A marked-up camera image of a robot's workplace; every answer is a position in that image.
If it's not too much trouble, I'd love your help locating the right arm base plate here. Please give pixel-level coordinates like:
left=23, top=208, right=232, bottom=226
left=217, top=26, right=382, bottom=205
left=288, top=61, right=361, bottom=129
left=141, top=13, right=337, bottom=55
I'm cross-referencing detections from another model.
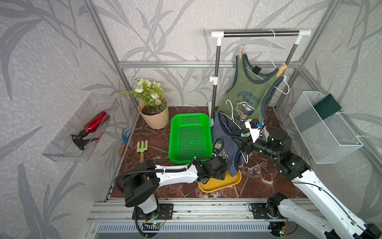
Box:
left=248, top=203, right=287, bottom=220

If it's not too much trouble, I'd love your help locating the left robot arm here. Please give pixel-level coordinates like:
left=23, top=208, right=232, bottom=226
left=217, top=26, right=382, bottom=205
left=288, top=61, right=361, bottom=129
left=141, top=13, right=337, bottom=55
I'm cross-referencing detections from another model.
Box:
left=113, top=138, right=227, bottom=215

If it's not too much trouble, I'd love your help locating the yellow plastic tray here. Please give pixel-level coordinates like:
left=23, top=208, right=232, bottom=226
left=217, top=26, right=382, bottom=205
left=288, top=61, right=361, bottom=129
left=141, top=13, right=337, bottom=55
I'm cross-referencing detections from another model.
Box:
left=198, top=171, right=242, bottom=193

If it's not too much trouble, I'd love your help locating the clear acrylic wall shelf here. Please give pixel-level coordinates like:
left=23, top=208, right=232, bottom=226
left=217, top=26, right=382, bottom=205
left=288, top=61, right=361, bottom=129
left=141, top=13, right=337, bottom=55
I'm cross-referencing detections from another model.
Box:
left=42, top=93, right=119, bottom=162

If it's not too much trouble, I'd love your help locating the red spray bottle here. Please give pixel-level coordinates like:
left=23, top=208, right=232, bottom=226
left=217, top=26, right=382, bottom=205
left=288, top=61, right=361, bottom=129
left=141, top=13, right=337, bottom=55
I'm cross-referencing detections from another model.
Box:
left=71, top=109, right=110, bottom=151

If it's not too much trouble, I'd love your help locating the white flower plant pot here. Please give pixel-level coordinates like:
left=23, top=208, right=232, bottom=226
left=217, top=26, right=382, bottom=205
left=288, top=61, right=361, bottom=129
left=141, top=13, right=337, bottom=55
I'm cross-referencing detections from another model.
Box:
left=119, top=77, right=169, bottom=129

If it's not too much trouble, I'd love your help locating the metal clothes rack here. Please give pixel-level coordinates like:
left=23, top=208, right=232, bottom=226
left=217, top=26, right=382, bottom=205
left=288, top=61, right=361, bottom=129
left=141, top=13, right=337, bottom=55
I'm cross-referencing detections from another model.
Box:
left=209, top=29, right=312, bottom=124

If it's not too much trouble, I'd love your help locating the dark green cloth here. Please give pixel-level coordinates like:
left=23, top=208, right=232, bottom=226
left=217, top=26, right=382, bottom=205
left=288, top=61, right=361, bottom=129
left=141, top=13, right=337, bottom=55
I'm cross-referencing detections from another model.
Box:
left=313, top=94, right=342, bottom=120

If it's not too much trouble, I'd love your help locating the navy blue tank top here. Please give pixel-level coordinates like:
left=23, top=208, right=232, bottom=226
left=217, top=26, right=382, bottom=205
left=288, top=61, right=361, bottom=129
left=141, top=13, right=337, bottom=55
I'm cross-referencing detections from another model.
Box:
left=212, top=112, right=248, bottom=177

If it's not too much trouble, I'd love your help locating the white wire hanger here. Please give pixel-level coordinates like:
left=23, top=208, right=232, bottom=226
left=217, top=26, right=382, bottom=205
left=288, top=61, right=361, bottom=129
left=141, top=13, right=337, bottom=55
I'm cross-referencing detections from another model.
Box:
left=222, top=100, right=249, bottom=163
left=245, top=29, right=290, bottom=95

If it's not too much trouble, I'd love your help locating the white wire mesh basket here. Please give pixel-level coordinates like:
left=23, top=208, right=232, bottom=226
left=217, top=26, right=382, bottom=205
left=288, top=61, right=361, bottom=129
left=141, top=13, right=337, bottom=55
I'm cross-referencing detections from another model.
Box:
left=289, top=91, right=364, bottom=164

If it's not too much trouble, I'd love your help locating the green perforated plastic basket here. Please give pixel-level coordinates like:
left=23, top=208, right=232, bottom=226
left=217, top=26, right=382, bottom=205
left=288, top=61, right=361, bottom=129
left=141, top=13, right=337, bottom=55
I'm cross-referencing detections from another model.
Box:
left=168, top=113, right=212, bottom=165

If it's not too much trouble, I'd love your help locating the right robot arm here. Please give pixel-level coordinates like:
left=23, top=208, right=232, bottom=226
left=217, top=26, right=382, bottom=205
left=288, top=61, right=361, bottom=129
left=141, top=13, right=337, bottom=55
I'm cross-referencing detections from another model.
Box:
left=232, top=128, right=382, bottom=239

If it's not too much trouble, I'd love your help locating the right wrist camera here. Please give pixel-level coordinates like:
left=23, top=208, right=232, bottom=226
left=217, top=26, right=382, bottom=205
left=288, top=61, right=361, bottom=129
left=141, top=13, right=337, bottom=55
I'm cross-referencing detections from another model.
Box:
left=245, top=119, right=263, bottom=142

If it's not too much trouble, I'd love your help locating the olive green tank top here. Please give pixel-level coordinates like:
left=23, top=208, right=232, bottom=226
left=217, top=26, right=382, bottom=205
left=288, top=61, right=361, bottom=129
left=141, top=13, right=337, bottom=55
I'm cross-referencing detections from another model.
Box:
left=218, top=54, right=284, bottom=128

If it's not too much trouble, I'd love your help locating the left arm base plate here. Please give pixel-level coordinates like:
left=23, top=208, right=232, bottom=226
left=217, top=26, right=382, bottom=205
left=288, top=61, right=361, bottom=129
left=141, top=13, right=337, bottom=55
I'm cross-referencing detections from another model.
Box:
left=132, top=203, right=174, bottom=221

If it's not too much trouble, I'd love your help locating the green garden fork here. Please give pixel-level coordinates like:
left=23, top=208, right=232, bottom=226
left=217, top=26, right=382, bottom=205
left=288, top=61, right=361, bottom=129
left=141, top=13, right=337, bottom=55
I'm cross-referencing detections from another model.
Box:
left=137, top=140, right=148, bottom=163

